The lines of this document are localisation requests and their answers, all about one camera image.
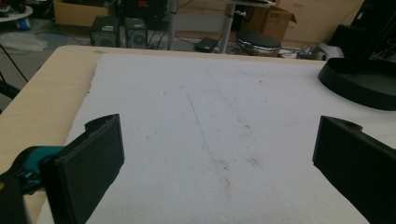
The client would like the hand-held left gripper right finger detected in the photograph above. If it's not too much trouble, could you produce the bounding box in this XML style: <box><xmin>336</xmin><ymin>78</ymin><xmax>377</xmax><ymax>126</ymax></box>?
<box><xmin>312</xmin><ymin>115</ymin><xmax>396</xmax><ymax>224</ymax></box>

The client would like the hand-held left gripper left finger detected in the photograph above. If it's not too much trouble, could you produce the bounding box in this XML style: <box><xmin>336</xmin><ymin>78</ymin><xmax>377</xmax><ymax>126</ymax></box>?
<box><xmin>38</xmin><ymin>113</ymin><xmax>126</xmax><ymax>224</ymax></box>

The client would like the teal and black clamp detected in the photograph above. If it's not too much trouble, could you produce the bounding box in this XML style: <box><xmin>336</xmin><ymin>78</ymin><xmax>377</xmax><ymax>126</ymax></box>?
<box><xmin>0</xmin><ymin>145</ymin><xmax>64</xmax><ymax>224</ymax></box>

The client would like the black round tray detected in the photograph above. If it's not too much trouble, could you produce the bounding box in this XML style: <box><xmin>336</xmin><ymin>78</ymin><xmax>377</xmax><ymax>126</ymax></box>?
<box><xmin>318</xmin><ymin>57</ymin><xmax>396</xmax><ymax>112</ymax></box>

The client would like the black metal stand leg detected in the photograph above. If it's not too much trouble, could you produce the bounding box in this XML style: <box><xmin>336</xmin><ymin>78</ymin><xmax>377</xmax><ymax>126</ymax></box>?
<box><xmin>0</xmin><ymin>78</ymin><xmax>21</xmax><ymax>101</ymax></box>

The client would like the black computer case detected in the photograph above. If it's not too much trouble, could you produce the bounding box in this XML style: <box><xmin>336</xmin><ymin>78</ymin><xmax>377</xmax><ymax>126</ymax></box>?
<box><xmin>123</xmin><ymin>17</ymin><xmax>149</xmax><ymax>49</ymax></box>
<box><xmin>90</xmin><ymin>16</ymin><xmax>121</xmax><ymax>48</ymax></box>

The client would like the black equipment stand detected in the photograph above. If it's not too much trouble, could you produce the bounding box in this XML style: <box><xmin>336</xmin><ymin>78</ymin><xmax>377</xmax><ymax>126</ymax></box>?
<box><xmin>328</xmin><ymin>0</ymin><xmax>396</xmax><ymax>62</ymax></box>

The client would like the clear plastic bag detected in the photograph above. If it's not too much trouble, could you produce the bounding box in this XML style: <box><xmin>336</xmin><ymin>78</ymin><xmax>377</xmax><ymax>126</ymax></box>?
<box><xmin>0</xmin><ymin>31</ymin><xmax>49</xmax><ymax>53</ymax></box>

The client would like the open cardboard box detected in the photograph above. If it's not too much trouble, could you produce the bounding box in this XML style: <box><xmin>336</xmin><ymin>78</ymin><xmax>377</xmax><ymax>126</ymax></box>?
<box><xmin>52</xmin><ymin>0</ymin><xmax>116</xmax><ymax>28</ymax></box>

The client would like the black round stool seat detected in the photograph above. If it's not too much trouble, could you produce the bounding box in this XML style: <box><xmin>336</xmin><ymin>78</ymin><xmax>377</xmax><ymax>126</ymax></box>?
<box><xmin>234</xmin><ymin>31</ymin><xmax>282</xmax><ymax>57</ymax></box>

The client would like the white metal table leg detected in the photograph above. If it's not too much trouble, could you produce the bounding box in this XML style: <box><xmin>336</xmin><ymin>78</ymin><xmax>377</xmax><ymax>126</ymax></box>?
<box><xmin>219</xmin><ymin>3</ymin><xmax>236</xmax><ymax>54</ymax></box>
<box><xmin>167</xmin><ymin>0</ymin><xmax>179</xmax><ymax>51</ymax></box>

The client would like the round white side table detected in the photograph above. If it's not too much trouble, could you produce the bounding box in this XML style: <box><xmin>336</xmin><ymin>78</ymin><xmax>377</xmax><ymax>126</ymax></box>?
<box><xmin>0</xmin><ymin>4</ymin><xmax>35</xmax><ymax>23</ymax></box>

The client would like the cardboard box with label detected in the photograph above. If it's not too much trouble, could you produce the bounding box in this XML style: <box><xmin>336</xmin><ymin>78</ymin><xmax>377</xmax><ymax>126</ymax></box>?
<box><xmin>240</xmin><ymin>5</ymin><xmax>298</xmax><ymax>43</ymax></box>

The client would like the small black flat device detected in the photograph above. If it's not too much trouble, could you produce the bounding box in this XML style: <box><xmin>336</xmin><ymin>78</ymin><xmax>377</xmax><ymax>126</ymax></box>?
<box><xmin>193</xmin><ymin>36</ymin><xmax>219</xmax><ymax>53</ymax></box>

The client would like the black cable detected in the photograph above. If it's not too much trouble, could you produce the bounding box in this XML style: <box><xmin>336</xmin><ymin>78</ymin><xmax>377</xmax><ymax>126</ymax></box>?
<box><xmin>0</xmin><ymin>43</ymin><xmax>30</xmax><ymax>84</ymax></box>

